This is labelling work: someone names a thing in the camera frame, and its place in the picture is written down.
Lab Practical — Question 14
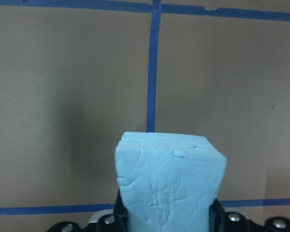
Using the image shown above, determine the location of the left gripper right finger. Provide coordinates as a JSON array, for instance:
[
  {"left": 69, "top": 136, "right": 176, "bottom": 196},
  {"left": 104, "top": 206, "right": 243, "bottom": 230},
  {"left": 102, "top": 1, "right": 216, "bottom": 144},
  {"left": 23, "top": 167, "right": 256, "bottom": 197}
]
[{"left": 209, "top": 199, "right": 249, "bottom": 232}]

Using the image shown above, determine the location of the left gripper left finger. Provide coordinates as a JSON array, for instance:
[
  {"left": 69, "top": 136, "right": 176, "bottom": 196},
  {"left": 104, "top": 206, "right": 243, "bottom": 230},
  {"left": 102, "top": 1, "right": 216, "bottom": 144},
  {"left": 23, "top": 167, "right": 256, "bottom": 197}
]
[{"left": 96, "top": 191, "right": 128, "bottom": 232}]

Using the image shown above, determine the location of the light blue foam block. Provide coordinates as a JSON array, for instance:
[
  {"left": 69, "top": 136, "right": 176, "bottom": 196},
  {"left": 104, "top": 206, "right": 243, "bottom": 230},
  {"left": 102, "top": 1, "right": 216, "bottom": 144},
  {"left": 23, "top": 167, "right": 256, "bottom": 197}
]
[{"left": 115, "top": 132, "right": 227, "bottom": 232}]

